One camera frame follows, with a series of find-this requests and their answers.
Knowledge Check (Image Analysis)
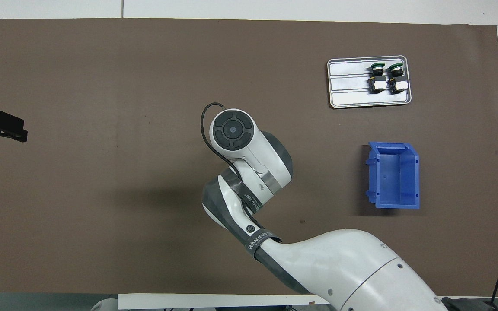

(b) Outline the brown table mat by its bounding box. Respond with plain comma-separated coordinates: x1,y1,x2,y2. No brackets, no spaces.
0,18,498,298

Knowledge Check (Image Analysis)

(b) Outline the silver metal tray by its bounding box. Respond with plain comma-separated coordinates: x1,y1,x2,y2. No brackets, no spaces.
327,55,412,109

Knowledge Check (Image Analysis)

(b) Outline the blue plastic storage bin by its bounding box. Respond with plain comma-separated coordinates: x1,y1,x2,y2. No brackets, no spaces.
365,141,421,210

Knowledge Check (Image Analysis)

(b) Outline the green push button switch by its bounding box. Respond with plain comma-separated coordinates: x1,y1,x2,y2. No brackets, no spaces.
369,62,388,94
387,62,409,93

